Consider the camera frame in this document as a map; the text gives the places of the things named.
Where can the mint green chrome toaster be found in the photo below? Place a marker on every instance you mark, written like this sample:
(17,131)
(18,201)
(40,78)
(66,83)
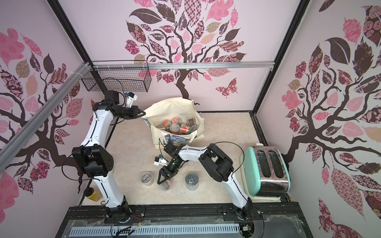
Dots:
(264,174)

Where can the aluminium rail back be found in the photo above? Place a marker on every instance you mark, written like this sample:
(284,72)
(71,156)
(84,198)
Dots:
(197,65)

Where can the yellow jar near base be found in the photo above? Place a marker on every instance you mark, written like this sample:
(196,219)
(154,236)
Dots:
(92,194)

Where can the aluminium rail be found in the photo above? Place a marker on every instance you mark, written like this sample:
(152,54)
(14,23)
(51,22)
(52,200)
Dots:
(12,148)
(197,65)

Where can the clear lid seed jar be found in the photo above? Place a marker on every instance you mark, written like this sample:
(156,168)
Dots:
(174,128)

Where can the red label seed jar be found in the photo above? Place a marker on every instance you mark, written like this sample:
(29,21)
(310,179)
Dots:
(185,129)

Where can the black wire wall basket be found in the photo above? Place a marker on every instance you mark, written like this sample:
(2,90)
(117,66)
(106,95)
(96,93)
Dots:
(118,75)

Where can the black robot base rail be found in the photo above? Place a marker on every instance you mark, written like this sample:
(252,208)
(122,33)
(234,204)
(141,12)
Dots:
(268,220)

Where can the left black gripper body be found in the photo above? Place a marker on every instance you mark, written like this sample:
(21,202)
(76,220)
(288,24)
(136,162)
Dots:
(127,113)

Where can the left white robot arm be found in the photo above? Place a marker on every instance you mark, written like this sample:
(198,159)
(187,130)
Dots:
(92,157)

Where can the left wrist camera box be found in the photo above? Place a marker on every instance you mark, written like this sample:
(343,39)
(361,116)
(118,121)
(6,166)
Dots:
(130,99)

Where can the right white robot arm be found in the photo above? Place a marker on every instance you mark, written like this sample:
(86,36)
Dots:
(217,164)

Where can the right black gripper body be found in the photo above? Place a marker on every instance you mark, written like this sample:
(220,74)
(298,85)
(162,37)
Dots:
(169,169)

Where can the white slotted cable duct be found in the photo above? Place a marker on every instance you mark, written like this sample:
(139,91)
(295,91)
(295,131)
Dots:
(155,231)

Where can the cream canvas tote bag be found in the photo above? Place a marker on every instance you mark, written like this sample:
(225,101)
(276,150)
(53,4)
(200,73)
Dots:
(178,110)

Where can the aluminium rail left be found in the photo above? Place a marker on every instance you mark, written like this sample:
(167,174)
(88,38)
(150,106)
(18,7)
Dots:
(12,148)

